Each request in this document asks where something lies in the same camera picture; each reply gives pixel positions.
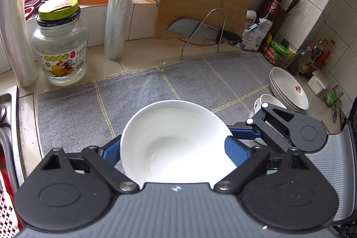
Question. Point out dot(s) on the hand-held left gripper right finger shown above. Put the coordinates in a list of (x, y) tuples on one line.
[(235, 153)]

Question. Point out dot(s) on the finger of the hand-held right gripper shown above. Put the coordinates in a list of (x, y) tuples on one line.
[(242, 132)]

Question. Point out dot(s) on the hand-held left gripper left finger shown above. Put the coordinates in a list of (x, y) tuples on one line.
[(111, 153)]

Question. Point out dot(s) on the white fruit print plate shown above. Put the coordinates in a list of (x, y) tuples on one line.
[(272, 86), (287, 83), (274, 92)]

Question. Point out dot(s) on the small green label bottle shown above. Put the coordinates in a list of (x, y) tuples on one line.
[(333, 95)]

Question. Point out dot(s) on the grey checked dish towel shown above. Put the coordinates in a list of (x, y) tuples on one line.
[(195, 76)]

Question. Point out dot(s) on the white plastic box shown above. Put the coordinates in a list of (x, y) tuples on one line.
[(318, 83)]

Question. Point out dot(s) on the green lid sauce jar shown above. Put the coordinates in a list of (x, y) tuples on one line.
[(276, 54)]

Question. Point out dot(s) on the yellow cap spice jar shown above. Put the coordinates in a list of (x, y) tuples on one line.
[(292, 58)]

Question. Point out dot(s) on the dark bottle yellow label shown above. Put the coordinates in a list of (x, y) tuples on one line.
[(266, 44)]

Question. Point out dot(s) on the white blue food bag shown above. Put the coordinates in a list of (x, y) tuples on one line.
[(255, 37)]

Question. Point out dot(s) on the red label bottle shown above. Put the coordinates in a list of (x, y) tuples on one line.
[(325, 54)]

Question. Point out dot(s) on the steel sink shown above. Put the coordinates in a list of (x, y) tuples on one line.
[(8, 104)]

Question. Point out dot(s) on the glass jar green lid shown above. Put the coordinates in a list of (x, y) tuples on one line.
[(60, 48)]

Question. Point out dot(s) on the dark wooden knife block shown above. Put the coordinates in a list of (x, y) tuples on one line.
[(281, 17)]

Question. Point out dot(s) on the soy sauce bottle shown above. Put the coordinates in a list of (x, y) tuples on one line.
[(272, 13)]

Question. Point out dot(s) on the tall plastic wrap roll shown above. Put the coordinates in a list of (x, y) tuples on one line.
[(120, 3)]

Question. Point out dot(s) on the short plastic wrap roll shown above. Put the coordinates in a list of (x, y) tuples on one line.
[(16, 31)]

